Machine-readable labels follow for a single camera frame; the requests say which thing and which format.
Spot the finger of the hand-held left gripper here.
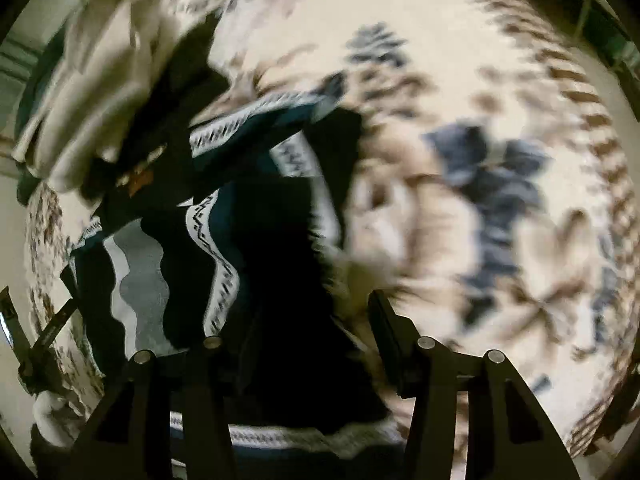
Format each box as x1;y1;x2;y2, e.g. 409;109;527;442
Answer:
30;299;78;356
0;285;26;366

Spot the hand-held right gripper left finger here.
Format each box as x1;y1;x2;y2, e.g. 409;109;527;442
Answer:
70;335;236;480

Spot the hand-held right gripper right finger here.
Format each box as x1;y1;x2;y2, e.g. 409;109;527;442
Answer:
367;290;581;480

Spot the black striped sweater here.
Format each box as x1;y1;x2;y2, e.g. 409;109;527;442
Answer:
60;95;401;451

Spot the beige garment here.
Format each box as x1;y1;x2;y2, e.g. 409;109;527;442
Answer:
12;0;171;193

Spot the floral bed sheet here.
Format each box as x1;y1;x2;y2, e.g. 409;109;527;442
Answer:
20;0;636;461

